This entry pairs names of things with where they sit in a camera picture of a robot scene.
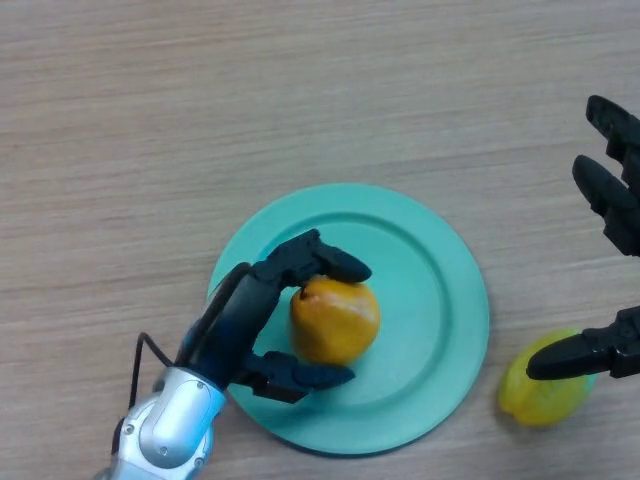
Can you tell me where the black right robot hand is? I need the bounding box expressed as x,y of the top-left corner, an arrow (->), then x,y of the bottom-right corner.
525,94 -> 640,381

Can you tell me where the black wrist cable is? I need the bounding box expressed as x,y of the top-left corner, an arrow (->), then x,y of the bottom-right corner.
127,331 -> 176,414

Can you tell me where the yellow green starfruit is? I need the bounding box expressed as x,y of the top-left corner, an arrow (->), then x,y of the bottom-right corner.
497,327 -> 599,428

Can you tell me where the green round plate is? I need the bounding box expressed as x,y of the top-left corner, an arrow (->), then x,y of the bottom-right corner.
207,183 -> 491,456

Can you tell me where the yellow pear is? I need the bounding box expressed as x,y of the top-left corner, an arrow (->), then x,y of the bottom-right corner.
290,276 -> 382,366

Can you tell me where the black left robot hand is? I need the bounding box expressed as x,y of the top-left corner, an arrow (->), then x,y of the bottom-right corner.
174,228 -> 374,405

